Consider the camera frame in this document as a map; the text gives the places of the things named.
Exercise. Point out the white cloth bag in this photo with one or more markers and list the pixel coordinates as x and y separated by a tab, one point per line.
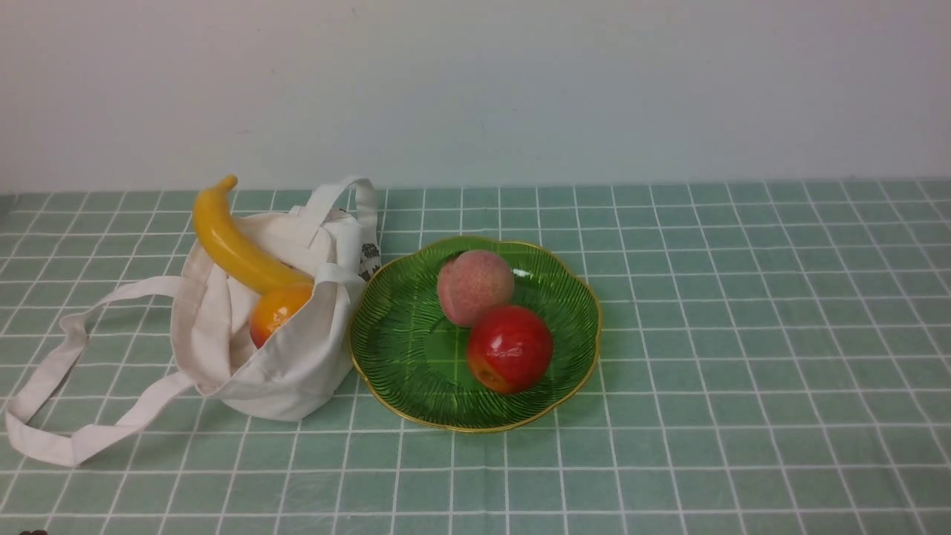
331	239

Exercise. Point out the pink peach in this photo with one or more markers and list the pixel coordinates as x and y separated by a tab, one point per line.
472	282

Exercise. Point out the red apple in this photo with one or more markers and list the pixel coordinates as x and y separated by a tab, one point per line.
509	349

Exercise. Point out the yellow banana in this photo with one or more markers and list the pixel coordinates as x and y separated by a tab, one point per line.
234	252

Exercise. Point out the green glass plate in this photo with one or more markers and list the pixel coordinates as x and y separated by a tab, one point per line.
411	357

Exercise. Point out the orange fruit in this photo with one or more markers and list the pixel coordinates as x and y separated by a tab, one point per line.
275	308

